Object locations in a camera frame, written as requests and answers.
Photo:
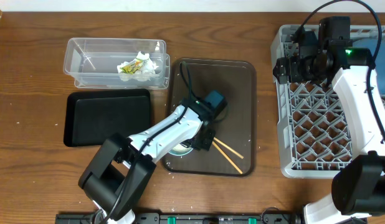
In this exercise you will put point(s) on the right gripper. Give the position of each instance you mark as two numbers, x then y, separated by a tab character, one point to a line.
282	65

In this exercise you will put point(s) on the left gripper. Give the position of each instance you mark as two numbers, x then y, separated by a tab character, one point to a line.
204	147

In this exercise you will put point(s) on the wooden chopstick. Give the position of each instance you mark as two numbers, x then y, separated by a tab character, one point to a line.
220	149
229	148

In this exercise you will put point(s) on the light blue bowl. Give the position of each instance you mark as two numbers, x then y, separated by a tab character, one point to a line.
180	150

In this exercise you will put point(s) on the dark blue plate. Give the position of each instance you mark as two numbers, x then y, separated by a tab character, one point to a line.
380	60

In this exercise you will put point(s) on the white napkin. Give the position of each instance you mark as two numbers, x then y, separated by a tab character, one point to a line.
143	74

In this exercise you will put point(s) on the yellow snack wrapper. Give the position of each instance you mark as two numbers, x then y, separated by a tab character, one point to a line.
132	67

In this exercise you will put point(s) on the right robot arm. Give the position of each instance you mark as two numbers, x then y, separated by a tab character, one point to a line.
358	188

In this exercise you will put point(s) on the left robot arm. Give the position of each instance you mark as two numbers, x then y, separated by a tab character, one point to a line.
119	172

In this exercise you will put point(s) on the grey dishwasher rack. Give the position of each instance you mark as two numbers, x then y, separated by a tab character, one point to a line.
321	129

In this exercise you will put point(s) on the brown serving tray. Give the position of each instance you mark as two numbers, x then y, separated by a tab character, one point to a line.
236	80

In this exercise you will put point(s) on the black rectangular tray bin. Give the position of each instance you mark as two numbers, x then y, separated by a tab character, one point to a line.
93	116

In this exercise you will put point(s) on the clear plastic bin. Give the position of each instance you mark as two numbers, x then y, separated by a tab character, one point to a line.
92	62

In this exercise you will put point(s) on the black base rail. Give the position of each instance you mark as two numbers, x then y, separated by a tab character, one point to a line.
155	218

